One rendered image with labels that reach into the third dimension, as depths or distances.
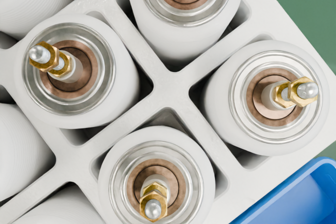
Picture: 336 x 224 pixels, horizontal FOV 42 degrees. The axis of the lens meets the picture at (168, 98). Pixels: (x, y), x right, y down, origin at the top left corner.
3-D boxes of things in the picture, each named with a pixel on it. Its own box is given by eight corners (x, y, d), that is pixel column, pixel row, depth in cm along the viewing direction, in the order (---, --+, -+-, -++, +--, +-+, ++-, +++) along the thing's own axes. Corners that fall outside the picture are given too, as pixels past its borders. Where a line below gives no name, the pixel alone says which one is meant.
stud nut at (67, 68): (48, 51, 32) (45, 49, 32) (72, 51, 32) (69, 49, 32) (48, 78, 32) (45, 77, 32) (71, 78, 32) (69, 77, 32)
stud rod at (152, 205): (162, 197, 34) (161, 220, 26) (149, 197, 34) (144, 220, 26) (162, 184, 34) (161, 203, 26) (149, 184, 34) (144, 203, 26)
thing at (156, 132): (207, 195, 53) (228, 234, 35) (129, 212, 53) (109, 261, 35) (189, 117, 53) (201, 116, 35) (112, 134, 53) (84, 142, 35)
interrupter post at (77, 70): (55, 55, 36) (44, 48, 32) (85, 55, 36) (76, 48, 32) (55, 84, 36) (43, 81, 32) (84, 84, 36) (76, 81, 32)
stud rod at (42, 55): (58, 61, 34) (28, 44, 26) (71, 61, 34) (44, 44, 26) (58, 73, 34) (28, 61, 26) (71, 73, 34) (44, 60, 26)
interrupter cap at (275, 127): (317, 147, 35) (320, 148, 35) (224, 140, 35) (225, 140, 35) (323, 54, 36) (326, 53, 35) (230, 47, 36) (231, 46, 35)
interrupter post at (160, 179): (174, 198, 35) (175, 207, 32) (144, 205, 35) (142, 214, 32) (167, 169, 35) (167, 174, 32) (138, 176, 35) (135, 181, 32)
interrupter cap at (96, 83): (24, 24, 36) (21, 22, 35) (116, 23, 36) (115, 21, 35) (23, 116, 36) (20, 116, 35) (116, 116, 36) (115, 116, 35)
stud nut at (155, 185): (166, 208, 32) (166, 210, 31) (143, 207, 32) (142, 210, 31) (167, 181, 32) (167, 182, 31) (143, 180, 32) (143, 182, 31)
